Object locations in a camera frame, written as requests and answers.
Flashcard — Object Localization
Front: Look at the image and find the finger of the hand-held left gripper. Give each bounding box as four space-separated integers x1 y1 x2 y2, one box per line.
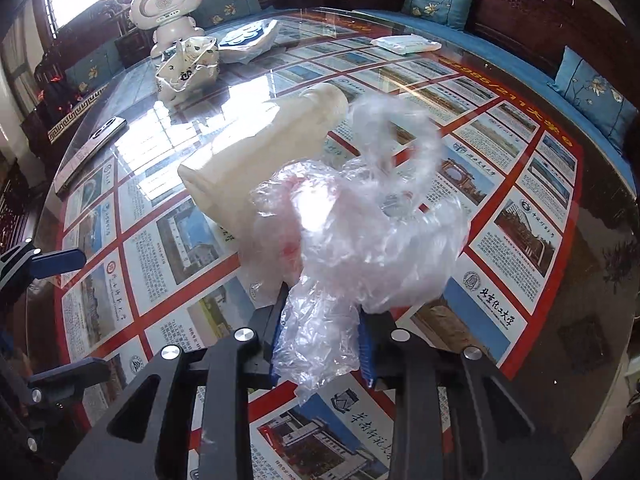
0 242 87 294
20 356 112 457

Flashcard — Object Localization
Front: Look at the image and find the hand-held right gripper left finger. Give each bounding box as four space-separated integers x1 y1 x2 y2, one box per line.
57 301 286 480

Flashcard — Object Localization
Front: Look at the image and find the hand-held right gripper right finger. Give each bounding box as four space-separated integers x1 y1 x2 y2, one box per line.
357 309 583 480

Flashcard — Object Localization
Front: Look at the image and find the clear plastic bag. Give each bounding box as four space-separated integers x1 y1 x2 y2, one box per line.
247 92 472 407

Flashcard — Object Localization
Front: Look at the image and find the black bag with red trim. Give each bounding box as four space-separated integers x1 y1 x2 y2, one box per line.
37 77 82 117

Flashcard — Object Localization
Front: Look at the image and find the white plastic bottle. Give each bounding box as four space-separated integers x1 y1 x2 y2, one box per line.
177 82 351 243

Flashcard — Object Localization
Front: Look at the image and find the blue floral cushion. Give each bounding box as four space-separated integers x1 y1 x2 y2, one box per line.
400 0 475 31
547 46 639 157
192 0 262 29
65 42 126 93

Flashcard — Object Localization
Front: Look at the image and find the white bag with blue print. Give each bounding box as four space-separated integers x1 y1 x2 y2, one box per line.
155 36 221 106

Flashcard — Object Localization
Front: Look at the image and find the white robot toy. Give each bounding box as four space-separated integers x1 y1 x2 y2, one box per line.
130 0 206 58

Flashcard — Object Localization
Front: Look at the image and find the white blue patterned packet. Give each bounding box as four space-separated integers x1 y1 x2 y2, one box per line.
218 20 281 64

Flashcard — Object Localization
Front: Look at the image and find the white tissue pack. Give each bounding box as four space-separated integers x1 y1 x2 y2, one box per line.
370 34 442 55

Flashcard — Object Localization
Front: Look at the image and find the long carved wooden sofa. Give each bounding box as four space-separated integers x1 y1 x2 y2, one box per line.
350 0 640 181

